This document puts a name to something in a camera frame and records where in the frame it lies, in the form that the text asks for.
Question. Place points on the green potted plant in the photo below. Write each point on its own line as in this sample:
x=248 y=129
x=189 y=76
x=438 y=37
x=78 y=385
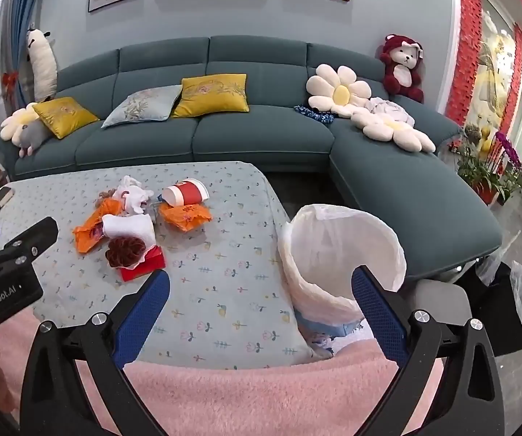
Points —
x=481 y=172

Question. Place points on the magenta orchid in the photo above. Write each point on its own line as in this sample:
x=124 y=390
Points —
x=508 y=147

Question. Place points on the pink fluffy blanket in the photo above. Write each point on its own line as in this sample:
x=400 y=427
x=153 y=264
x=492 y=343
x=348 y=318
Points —
x=261 y=395

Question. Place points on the brown crumpled wrapper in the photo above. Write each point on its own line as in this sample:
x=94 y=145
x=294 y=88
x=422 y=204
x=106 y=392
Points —
x=105 y=196

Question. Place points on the black bag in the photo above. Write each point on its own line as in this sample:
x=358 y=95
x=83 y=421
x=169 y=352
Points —
x=497 y=309

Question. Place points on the white bin with plastic liner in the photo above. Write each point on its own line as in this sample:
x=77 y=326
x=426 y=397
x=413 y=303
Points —
x=306 y=290

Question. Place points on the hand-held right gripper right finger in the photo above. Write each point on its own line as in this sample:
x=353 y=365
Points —
x=379 y=318

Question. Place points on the blue curtain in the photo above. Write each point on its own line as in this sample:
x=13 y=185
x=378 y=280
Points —
x=20 y=22

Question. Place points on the floral tablecloth on table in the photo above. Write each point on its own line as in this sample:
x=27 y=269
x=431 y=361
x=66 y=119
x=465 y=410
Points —
x=224 y=245

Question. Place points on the white crumpled cloth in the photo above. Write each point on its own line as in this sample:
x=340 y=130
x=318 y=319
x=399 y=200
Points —
x=388 y=108

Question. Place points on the light blue embroidered pillow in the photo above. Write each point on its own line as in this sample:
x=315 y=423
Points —
x=140 y=109

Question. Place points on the yellow embroidered pillow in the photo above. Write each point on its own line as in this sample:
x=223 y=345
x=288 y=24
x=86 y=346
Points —
x=63 y=116
x=211 y=95

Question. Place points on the red curtain bow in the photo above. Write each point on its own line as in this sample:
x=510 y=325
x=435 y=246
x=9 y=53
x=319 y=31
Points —
x=10 y=79

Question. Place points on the long white plush toy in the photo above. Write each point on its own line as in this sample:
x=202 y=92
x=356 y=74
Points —
x=43 y=63

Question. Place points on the orange snack wrapper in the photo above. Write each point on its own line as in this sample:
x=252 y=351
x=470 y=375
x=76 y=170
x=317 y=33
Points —
x=183 y=215
x=88 y=232

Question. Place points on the grey plush toy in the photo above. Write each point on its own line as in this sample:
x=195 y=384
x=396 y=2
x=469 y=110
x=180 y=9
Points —
x=34 y=138

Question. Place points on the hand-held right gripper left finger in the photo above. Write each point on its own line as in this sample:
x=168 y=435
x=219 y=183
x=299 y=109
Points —
x=147 y=309

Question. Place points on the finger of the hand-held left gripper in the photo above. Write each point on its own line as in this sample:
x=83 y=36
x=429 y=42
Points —
x=34 y=236

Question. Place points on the teal sectional sofa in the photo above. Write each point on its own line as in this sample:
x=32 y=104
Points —
x=261 y=136

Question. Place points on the red paper cup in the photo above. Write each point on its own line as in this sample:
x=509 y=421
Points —
x=186 y=193

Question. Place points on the dark red wrapper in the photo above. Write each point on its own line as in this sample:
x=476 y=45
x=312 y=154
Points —
x=127 y=252

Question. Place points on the red teddy bear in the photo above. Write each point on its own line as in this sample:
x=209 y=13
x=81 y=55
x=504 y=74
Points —
x=401 y=70

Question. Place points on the red paper wall decoration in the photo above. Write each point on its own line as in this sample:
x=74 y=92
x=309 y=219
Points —
x=463 y=45
x=514 y=77

